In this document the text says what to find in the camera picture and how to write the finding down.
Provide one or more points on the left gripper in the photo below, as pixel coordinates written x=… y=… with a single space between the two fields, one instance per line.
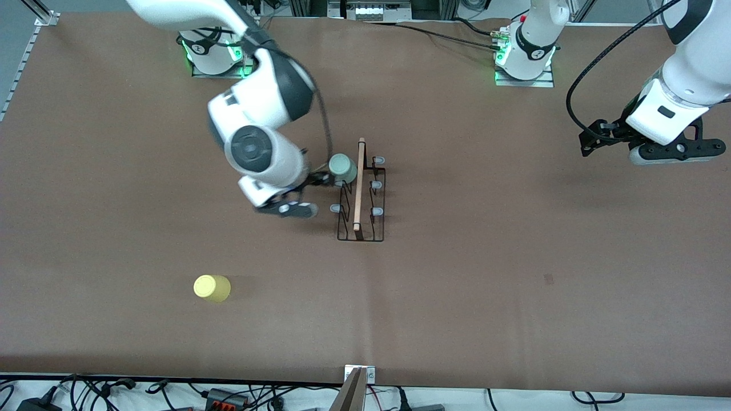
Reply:
x=618 y=131

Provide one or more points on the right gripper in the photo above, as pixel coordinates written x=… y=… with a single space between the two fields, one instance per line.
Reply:
x=312 y=179

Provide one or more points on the pale green cup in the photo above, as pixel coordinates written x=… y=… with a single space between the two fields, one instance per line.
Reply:
x=342 y=167

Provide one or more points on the yellow cup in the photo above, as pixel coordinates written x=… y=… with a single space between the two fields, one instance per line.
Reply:
x=211 y=287

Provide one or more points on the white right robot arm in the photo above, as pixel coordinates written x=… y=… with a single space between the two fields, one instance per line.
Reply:
x=257 y=97

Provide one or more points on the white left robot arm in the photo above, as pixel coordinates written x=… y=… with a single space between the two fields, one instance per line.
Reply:
x=702 y=63

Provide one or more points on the brown table mat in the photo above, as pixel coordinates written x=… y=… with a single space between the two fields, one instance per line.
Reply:
x=428 y=314

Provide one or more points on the white power strip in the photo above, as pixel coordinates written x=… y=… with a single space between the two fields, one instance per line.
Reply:
x=374 y=10

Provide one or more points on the brown angled beam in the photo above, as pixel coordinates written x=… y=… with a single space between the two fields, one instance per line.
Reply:
x=349 y=394

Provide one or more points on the black orange connector box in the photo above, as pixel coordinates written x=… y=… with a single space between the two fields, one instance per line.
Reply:
x=225 y=398

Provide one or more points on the aluminium corner profile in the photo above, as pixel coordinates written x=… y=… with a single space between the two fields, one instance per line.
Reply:
x=43 y=11

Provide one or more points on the black power adaptor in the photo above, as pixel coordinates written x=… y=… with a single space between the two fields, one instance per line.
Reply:
x=37 y=405

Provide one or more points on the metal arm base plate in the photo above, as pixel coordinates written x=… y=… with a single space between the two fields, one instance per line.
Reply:
x=522 y=83
x=220 y=73

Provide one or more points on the small metal edge bracket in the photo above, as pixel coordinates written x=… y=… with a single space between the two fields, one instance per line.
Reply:
x=370 y=374

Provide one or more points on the slotted aluminium rail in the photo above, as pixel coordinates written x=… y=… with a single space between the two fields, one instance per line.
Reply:
x=20 y=71

